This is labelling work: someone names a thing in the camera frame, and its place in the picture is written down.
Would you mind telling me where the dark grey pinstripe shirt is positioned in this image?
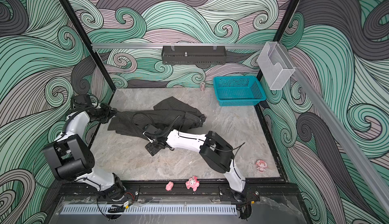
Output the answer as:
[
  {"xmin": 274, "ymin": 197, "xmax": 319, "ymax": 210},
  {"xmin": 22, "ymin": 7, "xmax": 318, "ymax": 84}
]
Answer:
[{"xmin": 108, "ymin": 97, "xmax": 206, "ymax": 139}]

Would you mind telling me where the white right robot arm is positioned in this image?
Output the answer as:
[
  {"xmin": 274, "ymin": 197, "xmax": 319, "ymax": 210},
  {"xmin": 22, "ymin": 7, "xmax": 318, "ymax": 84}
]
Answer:
[{"xmin": 143, "ymin": 125, "xmax": 247, "ymax": 201}]

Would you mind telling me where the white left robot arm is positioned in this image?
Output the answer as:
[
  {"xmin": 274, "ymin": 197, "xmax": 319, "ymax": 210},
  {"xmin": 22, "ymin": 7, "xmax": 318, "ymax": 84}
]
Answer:
[{"xmin": 43, "ymin": 94, "xmax": 126, "ymax": 201}]

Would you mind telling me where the pink poker chip stack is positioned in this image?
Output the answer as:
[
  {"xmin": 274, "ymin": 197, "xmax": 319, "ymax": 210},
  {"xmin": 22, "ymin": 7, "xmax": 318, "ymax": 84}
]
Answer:
[{"xmin": 200, "ymin": 82, "xmax": 206, "ymax": 92}]

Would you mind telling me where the small pink toy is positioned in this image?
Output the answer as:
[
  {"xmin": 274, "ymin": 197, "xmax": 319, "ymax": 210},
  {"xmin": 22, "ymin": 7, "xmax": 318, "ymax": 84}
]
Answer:
[{"xmin": 165, "ymin": 181, "xmax": 174, "ymax": 191}]

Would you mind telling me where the pink plush pig toy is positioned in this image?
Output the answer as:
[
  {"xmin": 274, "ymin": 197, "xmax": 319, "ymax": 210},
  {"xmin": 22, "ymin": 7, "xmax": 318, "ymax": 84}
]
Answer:
[{"xmin": 185, "ymin": 176, "xmax": 200, "ymax": 192}]

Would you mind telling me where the teal plastic basket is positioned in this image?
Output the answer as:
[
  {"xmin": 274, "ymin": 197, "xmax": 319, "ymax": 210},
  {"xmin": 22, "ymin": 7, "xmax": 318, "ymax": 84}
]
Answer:
[{"xmin": 213, "ymin": 76, "xmax": 266, "ymax": 106}]

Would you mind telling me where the pink white figurine toy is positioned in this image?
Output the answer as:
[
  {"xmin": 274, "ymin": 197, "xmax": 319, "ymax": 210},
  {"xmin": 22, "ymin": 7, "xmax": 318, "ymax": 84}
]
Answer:
[{"xmin": 256, "ymin": 160, "xmax": 267, "ymax": 173}]

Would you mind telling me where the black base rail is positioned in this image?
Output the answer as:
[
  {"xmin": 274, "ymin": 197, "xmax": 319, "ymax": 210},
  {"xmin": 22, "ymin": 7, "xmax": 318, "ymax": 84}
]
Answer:
[{"xmin": 55, "ymin": 178, "xmax": 302, "ymax": 204}]

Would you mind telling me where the aluminium wall rail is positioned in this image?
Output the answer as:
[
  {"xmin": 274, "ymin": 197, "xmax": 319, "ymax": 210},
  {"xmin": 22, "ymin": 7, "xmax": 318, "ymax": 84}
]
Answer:
[{"xmin": 91, "ymin": 43, "xmax": 265, "ymax": 50}]

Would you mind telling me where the white slotted cable duct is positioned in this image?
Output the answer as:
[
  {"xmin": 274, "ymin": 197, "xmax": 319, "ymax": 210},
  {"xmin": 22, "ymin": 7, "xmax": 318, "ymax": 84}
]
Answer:
[{"xmin": 60, "ymin": 204, "xmax": 238, "ymax": 215}]

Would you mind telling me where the black wall shelf tray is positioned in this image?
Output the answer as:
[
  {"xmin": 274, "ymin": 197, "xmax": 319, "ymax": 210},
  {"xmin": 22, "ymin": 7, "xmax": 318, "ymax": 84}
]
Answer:
[{"xmin": 161, "ymin": 46, "xmax": 227, "ymax": 66}]

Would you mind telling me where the clear plastic wall bin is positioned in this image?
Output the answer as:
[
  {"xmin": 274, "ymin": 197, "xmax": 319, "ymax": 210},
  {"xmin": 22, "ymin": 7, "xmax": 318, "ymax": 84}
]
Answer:
[{"xmin": 257, "ymin": 42, "xmax": 295, "ymax": 90}]

